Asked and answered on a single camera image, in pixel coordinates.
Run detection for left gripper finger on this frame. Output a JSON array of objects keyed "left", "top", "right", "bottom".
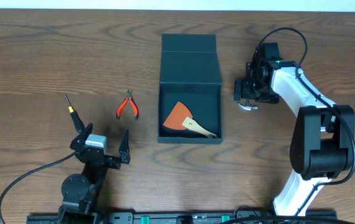
[
  {"left": 118, "top": 129, "right": 130, "bottom": 153},
  {"left": 76, "top": 123, "right": 93, "bottom": 144}
]

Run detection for steel claw hammer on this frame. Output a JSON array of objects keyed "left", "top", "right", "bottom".
[{"left": 237, "top": 101, "right": 257, "bottom": 111}]

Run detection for orange scraper wooden handle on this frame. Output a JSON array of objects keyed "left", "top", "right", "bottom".
[{"left": 163, "top": 101, "right": 217, "bottom": 138}]

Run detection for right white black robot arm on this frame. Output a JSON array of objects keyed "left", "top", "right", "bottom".
[{"left": 234, "top": 42, "right": 355, "bottom": 216}]

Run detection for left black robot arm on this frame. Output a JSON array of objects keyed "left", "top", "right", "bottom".
[{"left": 57, "top": 123, "right": 131, "bottom": 224}]

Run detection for black yellow screwdriver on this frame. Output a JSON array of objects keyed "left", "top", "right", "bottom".
[{"left": 64, "top": 95, "right": 85, "bottom": 133}]

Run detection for dark green open box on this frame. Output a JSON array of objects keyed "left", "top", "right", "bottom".
[{"left": 157, "top": 34, "right": 223, "bottom": 144}]

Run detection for left black cable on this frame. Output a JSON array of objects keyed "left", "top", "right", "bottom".
[{"left": 0, "top": 151, "right": 76, "bottom": 224}]

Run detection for red handled cutting pliers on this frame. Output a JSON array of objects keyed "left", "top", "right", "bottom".
[{"left": 116, "top": 89, "right": 140, "bottom": 121}]

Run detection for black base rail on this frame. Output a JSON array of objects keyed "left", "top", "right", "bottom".
[{"left": 26, "top": 210, "right": 338, "bottom": 224}]

